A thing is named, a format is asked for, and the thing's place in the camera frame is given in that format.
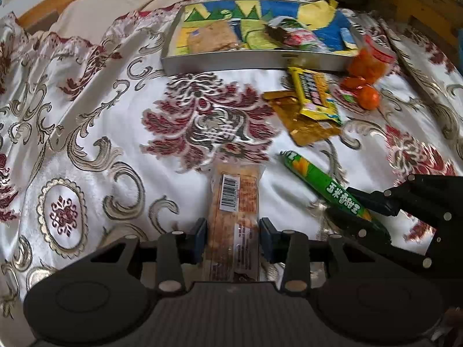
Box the long clear biscuit packet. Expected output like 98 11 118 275
208 163 266 283

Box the round cracker packet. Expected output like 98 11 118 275
188 22 241 53

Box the green corn sausage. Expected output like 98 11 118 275
278 150 389 237

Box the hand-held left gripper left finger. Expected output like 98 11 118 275
89 219 208 293

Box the painted paper tray liner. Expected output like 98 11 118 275
177 0 357 56

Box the yellow candy packet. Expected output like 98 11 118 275
287 66 342 125

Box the white green vegetable pouch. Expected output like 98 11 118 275
266 16 330 51

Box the metal tray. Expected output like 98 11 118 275
161 0 362 76

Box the beige bed sheet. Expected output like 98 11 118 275
47 0 203 40

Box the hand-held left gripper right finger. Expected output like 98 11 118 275
260 217 377 295

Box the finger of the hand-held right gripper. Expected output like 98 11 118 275
345 173 463 225
326 208 463 272

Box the orange snack bag red label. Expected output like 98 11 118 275
345 34 396 84

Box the small white pink packet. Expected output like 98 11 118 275
335 88 362 108

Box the floral satin bedspread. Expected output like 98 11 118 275
0 0 463 333

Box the tangerine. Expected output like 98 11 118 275
358 84 381 111

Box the wooden bed frame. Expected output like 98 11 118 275
14 0 463 37

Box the small orange wrapped snack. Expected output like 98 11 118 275
340 75 368 89

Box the gold foil packet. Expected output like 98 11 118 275
262 90 342 147

